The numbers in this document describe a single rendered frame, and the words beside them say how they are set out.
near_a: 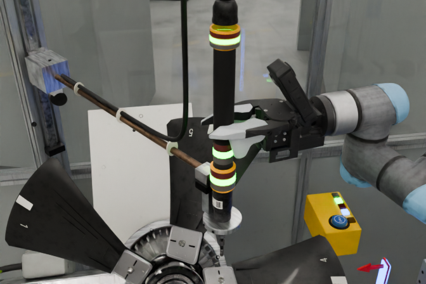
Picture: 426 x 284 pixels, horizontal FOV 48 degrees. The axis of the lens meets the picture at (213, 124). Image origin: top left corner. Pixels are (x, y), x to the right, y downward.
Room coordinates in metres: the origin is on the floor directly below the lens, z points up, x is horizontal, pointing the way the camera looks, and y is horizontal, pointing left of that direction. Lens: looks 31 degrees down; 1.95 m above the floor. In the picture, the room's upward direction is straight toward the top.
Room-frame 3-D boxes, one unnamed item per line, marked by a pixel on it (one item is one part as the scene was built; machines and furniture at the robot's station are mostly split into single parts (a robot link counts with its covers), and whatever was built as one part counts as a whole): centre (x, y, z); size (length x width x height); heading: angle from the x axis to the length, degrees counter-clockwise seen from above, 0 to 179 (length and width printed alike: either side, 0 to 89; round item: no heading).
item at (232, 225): (0.66, -0.01, 1.40); 0.09 x 0.07 x 0.10; 44
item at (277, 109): (0.69, -0.13, 1.53); 0.12 x 0.08 x 0.09; 109
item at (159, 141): (0.87, 0.20, 1.44); 0.54 x 0.01 x 0.01; 44
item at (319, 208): (1.00, -0.33, 1.02); 0.16 x 0.10 x 0.11; 9
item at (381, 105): (0.74, -0.28, 1.53); 0.11 x 0.08 x 0.09; 109
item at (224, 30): (0.65, -0.02, 1.70); 0.04 x 0.04 x 0.03
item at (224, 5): (0.65, -0.02, 1.56); 0.04 x 0.04 x 0.46
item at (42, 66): (1.10, 0.42, 1.44); 0.10 x 0.07 x 0.08; 44
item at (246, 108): (0.69, -0.02, 1.53); 0.09 x 0.03 x 0.06; 100
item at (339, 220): (0.95, -0.33, 1.08); 0.04 x 0.04 x 0.02
